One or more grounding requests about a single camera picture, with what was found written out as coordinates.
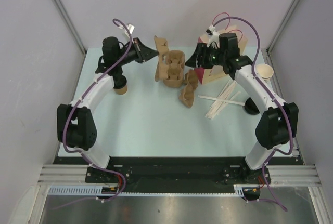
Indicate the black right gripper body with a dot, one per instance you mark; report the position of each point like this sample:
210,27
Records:
209,56

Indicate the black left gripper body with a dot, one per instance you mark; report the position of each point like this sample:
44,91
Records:
136,51

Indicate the pink kraft paper bag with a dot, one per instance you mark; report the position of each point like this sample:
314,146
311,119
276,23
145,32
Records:
208,75

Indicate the single brown paper cup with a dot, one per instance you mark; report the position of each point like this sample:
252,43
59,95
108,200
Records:
121,90

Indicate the single brown pulp cup carrier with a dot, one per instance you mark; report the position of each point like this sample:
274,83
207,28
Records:
162,68

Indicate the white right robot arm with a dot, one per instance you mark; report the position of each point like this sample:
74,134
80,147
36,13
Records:
278,123

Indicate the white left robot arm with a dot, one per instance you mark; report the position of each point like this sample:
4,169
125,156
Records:
76,129

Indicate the brown pulp cup carrier stack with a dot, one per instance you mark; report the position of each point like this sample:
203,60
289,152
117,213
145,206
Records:
175,60

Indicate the pile of white wrapped straws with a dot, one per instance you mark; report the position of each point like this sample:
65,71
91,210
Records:
227,93

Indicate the stack of brown paper cups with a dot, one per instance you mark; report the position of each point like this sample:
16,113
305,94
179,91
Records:
265,71

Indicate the stack of black cup lids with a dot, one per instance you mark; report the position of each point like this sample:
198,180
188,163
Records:
250,107

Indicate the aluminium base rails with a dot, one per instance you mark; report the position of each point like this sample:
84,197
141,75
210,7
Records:
279,175

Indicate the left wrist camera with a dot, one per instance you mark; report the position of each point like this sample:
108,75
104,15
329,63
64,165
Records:
128,30

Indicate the left aluminium frame post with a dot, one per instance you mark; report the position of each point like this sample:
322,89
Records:
69,24

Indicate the aluminium frame post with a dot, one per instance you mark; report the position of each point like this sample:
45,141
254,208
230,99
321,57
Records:
287,16
69,24

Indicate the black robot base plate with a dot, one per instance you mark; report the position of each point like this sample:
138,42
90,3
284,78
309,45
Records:
192,186

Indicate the right aluminium frame post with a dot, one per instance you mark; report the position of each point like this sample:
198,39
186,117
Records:
287,16

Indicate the white slotted cable duct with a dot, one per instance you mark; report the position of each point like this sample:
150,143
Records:
101,191

